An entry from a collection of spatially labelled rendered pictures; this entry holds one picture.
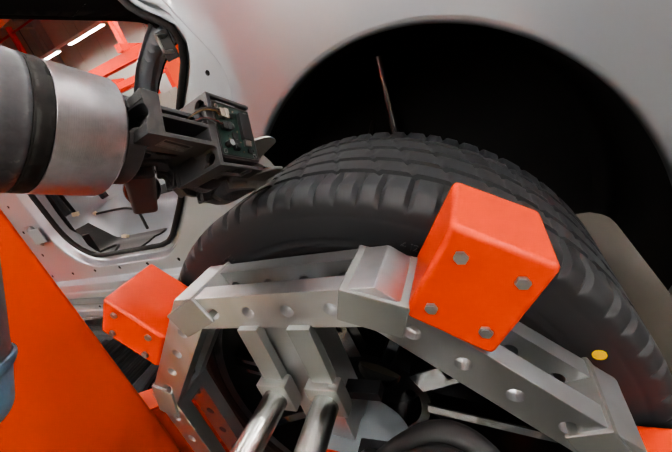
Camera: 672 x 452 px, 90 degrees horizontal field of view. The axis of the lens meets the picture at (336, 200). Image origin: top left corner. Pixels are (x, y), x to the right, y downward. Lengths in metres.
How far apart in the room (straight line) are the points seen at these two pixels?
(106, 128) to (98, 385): 0.48
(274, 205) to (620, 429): 0.34
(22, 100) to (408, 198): 0.28
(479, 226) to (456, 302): 0.06
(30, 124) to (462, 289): 0.28
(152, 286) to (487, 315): 0.40
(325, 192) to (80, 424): 0.50
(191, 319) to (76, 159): 0.20
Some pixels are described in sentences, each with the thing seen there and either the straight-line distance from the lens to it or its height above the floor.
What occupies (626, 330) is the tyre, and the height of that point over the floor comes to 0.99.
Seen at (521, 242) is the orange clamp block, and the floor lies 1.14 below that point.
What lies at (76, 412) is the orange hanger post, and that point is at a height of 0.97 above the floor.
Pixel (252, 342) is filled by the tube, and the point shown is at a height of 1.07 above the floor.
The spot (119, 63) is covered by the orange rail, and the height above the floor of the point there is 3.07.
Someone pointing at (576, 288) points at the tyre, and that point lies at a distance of 0.37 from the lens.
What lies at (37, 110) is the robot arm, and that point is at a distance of 0.26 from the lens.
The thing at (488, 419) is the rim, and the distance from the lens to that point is 0.54.
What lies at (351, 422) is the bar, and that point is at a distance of 0.43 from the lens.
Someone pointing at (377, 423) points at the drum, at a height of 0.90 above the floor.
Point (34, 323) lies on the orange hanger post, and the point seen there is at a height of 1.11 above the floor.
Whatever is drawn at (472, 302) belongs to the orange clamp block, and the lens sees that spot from 0.26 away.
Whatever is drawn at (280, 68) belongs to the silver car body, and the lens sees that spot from 0.66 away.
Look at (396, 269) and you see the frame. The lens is 0.29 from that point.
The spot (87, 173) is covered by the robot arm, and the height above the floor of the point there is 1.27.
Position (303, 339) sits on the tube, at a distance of 0.33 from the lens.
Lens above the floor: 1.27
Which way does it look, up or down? 19 degrees down
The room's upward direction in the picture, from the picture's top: 20 degrees counter-clockwise
